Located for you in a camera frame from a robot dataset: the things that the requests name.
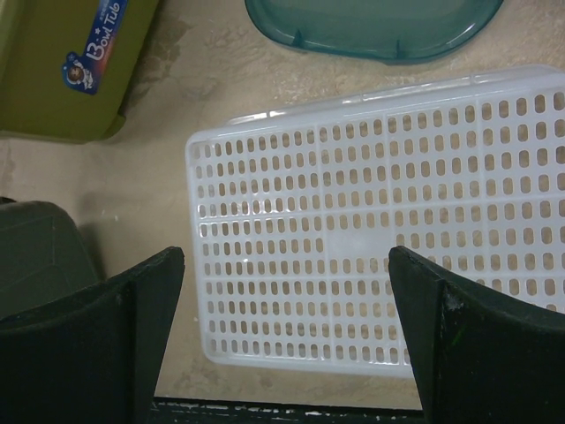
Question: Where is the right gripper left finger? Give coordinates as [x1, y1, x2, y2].
[1, 246, 185, 423]

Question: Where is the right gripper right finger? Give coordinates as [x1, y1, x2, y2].
[388, 246, 564, 423]

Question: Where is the dark grey tub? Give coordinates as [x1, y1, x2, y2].
[1, 198, 100, 318]

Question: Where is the white perforated basket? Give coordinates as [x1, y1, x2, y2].
[185, 65, 564, 377]

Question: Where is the olive green tub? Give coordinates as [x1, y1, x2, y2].
[1, 0, 159, 143]

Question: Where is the teal translucent tub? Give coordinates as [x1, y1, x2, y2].
[245, 0, 502, 64]

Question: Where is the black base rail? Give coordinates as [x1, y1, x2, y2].
[147, 397, 426, 424]

